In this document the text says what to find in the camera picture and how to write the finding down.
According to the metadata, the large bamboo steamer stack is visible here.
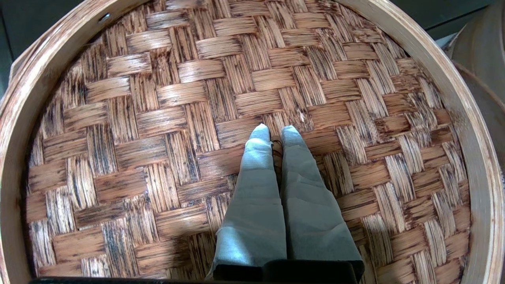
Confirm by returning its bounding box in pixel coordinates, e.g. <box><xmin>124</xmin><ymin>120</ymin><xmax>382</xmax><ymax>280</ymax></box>
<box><xmin>444</xmin><ymin>2</ymin><xmax>505</xmax><ymax>166</ymax></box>

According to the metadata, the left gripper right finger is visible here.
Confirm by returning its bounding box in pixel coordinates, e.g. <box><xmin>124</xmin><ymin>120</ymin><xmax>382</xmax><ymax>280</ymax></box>
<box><xmin>280</xmin><ymin>125</ymin><xmax>365</xmax><ymax>281</ymax></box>

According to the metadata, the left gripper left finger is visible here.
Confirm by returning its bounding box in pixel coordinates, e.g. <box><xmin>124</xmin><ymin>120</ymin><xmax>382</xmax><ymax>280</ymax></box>
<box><xmin>207</xmin><ymin>123</ymin><xmax>288</xmax><ymax>280</ymax></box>

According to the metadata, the small woven bamboo lid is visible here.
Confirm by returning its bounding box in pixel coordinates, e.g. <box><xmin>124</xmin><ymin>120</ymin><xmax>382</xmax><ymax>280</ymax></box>
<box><xmin>0</xmin><ymin>0</ymin><xmax>505</xmax><ymax>284</ymax></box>

